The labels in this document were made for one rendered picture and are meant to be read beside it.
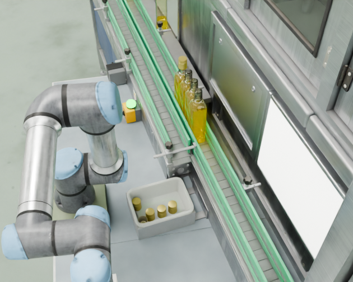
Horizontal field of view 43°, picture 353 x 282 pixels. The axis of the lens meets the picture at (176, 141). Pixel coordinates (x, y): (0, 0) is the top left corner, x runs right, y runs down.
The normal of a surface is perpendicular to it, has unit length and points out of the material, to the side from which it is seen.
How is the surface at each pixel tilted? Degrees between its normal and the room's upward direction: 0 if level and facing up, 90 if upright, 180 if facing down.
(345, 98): 90
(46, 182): 47
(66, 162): 6
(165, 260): 0
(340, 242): 90
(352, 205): 90
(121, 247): 0
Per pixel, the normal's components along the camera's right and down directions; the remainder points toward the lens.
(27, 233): 0.04, -0.56
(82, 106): 0.11, 0.14
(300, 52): -0.95, 0.24
